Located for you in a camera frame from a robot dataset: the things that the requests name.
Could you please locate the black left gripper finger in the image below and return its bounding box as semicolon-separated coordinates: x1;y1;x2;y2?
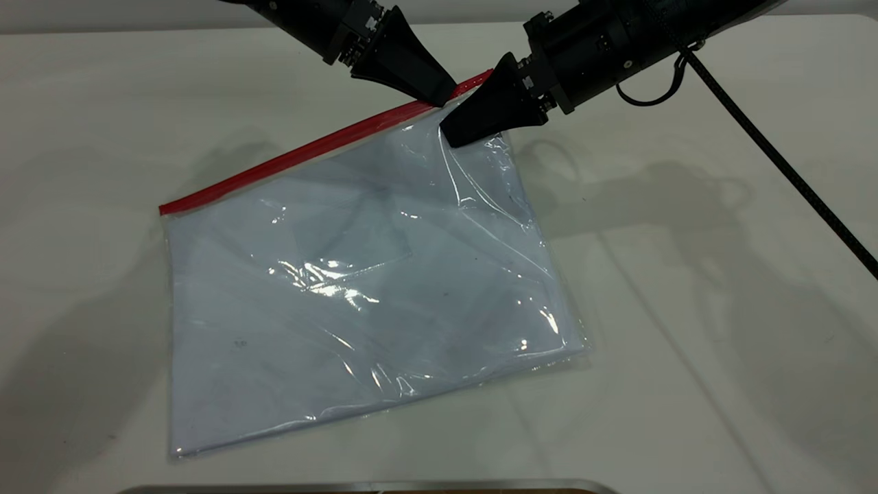
350;5;458;108

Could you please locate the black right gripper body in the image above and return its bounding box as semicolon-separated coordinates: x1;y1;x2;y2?
523;0;687;115

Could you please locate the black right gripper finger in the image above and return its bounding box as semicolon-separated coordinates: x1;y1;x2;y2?
439;51;551;149

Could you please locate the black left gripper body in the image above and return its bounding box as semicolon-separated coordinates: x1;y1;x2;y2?
288;0;389;67

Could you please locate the clear plastic zip bag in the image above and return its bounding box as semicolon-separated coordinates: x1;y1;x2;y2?
158;69;589;460

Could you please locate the thin black looped cable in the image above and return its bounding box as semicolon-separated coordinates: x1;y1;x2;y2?
615;41;706;108

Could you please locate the black braided cable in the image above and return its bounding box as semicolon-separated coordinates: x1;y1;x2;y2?
685;49;878;281

